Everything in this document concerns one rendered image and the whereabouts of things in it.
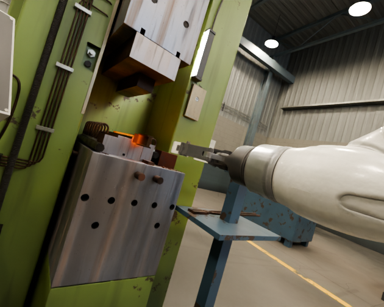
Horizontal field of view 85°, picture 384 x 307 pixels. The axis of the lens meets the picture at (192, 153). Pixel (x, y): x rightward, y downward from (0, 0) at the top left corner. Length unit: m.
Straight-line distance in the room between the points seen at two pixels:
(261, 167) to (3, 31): 0.67
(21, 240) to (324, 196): 0.96
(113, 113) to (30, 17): 0.57
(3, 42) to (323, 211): 0.74
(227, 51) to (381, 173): 1.15
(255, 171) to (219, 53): 1.02
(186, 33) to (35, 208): 0.89
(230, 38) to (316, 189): 1.17
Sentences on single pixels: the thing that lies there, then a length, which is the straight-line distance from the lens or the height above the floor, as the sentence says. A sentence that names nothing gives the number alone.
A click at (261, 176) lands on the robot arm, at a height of 0.98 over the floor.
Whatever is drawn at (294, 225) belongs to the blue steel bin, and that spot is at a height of 0.40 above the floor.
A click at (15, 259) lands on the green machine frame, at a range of 1.06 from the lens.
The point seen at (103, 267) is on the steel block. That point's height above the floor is 0.52.
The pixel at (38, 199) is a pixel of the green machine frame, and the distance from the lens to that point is 0.97.
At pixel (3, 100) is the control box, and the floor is 0.99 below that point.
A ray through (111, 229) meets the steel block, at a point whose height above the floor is 0.66.
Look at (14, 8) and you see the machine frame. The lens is 1.44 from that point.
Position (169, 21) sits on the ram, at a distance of 0.97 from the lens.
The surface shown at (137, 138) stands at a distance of 0.82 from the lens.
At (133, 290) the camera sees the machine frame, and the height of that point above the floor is 0.42.
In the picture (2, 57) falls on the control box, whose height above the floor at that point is 1.08.
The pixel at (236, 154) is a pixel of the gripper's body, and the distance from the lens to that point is 0.38.
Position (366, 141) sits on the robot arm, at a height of 1.08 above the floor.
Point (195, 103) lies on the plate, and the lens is 1.12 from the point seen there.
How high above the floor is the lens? 0.98
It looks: 2 degrees up
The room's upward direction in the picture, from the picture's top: 16 degrees clockwise
